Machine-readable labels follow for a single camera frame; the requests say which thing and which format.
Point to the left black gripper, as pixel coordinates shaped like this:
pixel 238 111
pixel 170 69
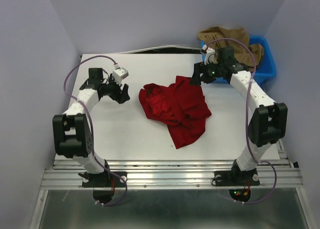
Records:
pixel 120 98

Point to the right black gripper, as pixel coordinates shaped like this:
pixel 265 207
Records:
pixel 199 68

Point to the red skirt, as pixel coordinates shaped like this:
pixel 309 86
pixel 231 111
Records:
pixel 181 106

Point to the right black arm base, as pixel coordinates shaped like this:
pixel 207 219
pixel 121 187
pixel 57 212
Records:
pixel 235 178

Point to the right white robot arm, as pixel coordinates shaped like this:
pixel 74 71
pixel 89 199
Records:
pixel 266 120

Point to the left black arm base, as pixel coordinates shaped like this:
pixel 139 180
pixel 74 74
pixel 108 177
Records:
pixel 101 180

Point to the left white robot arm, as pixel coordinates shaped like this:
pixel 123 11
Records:
pixel 72 130

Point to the tan skirt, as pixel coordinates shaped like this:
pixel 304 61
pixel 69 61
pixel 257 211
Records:
pixel 239 34

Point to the blue plastic bin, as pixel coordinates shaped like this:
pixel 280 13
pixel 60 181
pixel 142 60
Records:
pixel 266 68

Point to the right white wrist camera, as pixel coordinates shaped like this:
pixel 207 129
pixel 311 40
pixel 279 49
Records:
pixel 209 54

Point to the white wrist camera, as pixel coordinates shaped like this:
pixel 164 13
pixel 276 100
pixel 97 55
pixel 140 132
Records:
pixel 119 74
pixel 209 54

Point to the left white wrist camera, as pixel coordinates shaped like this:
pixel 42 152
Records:
pixel 119 74

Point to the aluminium mounting rail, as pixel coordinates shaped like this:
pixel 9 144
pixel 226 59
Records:
pixel 169 174

